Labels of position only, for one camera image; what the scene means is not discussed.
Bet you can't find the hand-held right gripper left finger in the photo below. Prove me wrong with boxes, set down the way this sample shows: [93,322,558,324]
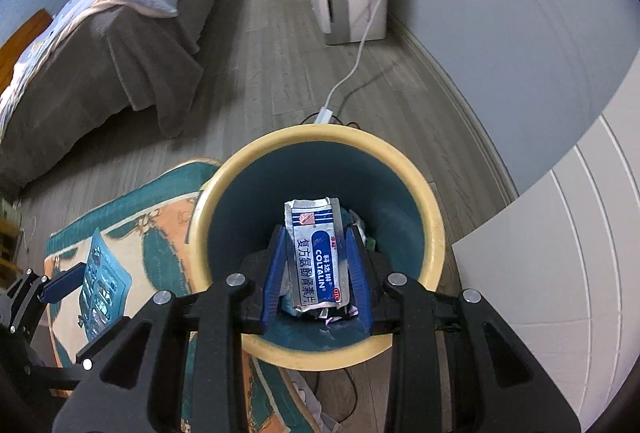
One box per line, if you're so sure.
[52,224,289,433]

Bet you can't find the white panelled door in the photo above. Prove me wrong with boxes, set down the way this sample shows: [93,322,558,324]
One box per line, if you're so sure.
[450,98,640,414]

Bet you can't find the bed with grey blanket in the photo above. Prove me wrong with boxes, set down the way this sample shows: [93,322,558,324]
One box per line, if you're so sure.
[0,0,233,186]

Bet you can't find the white blue medicine sachet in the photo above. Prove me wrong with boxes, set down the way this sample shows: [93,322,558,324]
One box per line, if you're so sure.
[281,197,351,319]

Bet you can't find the wooden nightstand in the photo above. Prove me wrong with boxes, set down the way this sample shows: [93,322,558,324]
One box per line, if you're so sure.
[0,198,22,264]

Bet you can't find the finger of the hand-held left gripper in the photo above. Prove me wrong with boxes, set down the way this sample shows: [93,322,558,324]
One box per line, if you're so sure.
[75,313,136,370]
[39,262,87,305]

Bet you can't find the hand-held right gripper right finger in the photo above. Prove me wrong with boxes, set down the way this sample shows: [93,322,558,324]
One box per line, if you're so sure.
[342,224,583,433]

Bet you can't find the teal waste bin yellow rim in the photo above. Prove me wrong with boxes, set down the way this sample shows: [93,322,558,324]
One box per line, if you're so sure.
[192,124,446,370]

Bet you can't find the teal orange patterned mat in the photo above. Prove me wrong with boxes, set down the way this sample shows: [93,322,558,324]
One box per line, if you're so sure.
[44,158,346,433]

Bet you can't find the teal blister packet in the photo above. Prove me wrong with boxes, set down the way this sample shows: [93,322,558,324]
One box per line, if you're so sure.
[80,228,132,341]

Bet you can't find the wooden bed headboard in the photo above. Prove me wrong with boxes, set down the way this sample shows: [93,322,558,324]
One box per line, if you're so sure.
[0,9,53,86]

